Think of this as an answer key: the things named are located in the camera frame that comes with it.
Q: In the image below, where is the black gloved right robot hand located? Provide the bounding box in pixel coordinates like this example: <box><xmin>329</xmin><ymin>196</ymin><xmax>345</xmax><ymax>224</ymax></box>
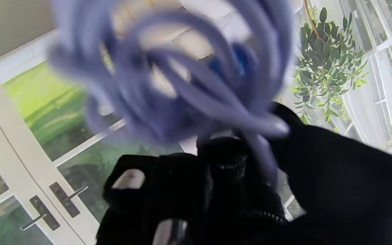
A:
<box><xmin>96</xmin><ymin>102</ymin><xmax>392</xmax><ymax>245</ymax></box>

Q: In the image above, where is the pale blue charging cable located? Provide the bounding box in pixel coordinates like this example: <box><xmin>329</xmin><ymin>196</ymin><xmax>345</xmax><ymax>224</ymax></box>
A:
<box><xmin>48</xmin><ymin>0</ymin><xmax>295</xmax><ymax>184</ymax></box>

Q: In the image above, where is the printed garden window backdrop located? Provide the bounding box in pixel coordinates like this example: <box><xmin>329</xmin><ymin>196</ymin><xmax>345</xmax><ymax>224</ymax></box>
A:
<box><xmin>0</xmin><ymin>0</ymin><xmax>392</xmax><ymax>245</ymax></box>

